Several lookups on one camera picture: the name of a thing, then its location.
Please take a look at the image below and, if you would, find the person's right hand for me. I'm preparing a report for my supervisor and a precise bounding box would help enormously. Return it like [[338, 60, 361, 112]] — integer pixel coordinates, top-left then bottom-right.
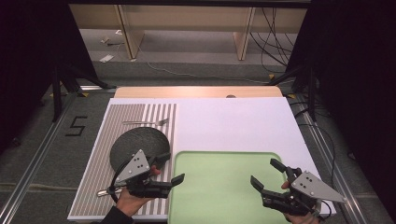
[[280, 181, 322, 224]]

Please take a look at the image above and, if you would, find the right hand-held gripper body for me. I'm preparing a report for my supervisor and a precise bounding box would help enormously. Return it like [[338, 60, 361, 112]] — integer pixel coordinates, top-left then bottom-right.
[[261, 170, 348, 217]]

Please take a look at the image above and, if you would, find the light green tray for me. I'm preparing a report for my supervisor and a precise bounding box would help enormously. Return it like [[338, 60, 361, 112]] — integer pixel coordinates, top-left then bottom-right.
[[167, 150, 292, 224]]

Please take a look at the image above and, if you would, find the aluminium floor rail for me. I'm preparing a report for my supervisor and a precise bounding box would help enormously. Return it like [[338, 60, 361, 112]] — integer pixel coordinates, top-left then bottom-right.
[[0, 89, 79, 224], [297, 101, 366, 224]]

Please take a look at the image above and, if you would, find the black curtain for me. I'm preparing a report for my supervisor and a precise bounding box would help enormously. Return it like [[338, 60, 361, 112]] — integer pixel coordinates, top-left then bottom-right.
[[285, 0, 396, 216], [0, 0, 100, 153]]

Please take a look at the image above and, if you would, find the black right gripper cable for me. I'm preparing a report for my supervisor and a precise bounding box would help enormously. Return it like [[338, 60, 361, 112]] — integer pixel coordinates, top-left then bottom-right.
[[319, 200, 332, 219]]

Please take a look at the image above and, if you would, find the light wooden shelf unit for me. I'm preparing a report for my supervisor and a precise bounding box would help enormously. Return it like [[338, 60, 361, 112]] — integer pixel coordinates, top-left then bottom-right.
[[68, 4, 309, 62]]

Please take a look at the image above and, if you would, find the white board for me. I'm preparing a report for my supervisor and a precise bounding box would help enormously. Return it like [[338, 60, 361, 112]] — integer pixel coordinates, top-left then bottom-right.
[[66, 96, 338, 222]]

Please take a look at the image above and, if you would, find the silver fork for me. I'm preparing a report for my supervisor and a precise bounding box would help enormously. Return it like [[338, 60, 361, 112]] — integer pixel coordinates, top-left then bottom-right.
[[121, 118, 170, 127]]

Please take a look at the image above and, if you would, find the grey white striped placemat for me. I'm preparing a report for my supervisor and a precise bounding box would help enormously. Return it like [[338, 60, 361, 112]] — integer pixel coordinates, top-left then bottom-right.
[[68, 103, 178, 218]]

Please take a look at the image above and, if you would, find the black floor cable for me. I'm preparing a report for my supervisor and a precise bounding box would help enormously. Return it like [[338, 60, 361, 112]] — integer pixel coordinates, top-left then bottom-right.
[[293, 99, 338, 189]]

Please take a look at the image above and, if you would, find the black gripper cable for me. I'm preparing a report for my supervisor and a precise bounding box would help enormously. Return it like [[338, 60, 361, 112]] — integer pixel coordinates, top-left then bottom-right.
[[319, 200, 332, 219], [107, 158, 135, 203]]

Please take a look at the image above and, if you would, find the person's left hand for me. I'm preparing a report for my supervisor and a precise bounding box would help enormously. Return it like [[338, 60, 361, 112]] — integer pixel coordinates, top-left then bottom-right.
[[115, 165, 163, 218]]

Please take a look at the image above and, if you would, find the black metal stand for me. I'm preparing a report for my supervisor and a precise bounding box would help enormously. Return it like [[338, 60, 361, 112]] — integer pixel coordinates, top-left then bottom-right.
[[265, 63, 319, 123], [49, 60, 118, 123]]

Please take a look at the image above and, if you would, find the beige floor cable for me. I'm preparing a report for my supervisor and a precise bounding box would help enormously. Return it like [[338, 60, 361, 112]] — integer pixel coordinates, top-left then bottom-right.
[[0, 182, 78, 191]]

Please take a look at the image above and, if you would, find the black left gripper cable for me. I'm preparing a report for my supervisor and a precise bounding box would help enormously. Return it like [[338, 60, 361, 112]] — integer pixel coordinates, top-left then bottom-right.
[[107, 158, 135, 203]]

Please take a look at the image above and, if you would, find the bundle of black cables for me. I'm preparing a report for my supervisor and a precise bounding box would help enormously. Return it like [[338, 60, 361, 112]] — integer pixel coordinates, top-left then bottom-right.
[[249, 7, 297, 75]]

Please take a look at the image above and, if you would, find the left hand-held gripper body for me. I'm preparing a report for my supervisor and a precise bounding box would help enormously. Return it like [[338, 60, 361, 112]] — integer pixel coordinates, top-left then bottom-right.
[[106, 148, 173, 200]]

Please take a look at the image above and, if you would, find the black round plate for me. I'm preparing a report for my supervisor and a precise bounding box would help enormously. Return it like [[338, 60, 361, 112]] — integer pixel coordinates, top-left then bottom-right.
[[109, 126, 171, 173]]

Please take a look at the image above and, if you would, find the light wooden table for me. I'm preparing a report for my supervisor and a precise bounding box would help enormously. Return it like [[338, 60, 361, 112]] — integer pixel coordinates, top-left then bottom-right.
[[114, 85, 284, 100]]

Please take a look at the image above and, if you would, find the silver knife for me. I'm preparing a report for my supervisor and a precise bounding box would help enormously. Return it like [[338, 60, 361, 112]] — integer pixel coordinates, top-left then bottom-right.
[[96, 187, 124, 198]]

